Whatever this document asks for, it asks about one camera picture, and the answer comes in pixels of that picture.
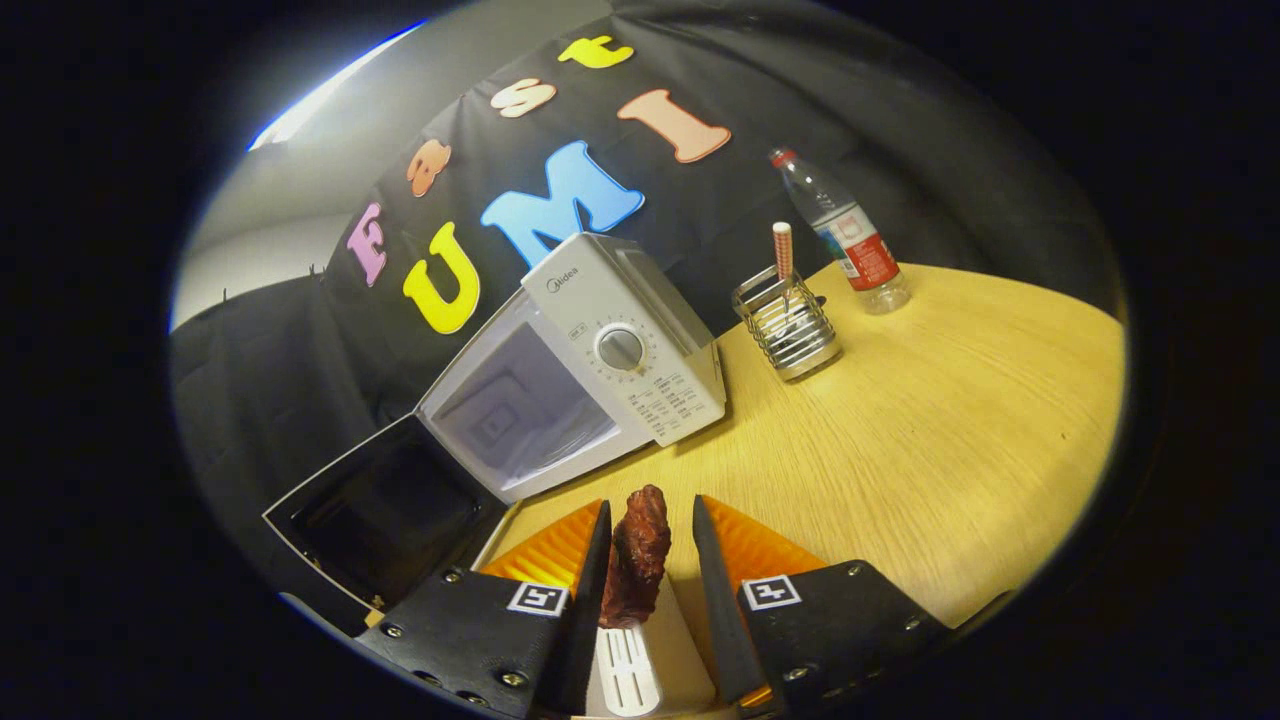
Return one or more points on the brown meat piece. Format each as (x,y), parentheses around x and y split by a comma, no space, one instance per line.
(640,550)

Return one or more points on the red striped straw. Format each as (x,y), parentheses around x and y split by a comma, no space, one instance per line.
(782,250)

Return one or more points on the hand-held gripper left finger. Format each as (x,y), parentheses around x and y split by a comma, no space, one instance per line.
(585,620)

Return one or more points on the clear water bottle red label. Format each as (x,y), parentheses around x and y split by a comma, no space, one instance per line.
(850,240)

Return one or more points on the small white slotted tray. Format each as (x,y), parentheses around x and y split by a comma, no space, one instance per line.
(625,670)

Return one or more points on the white toaster oven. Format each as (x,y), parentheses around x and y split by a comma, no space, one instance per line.
(640,330)

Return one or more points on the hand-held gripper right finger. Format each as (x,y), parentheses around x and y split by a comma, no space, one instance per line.
(715,600)

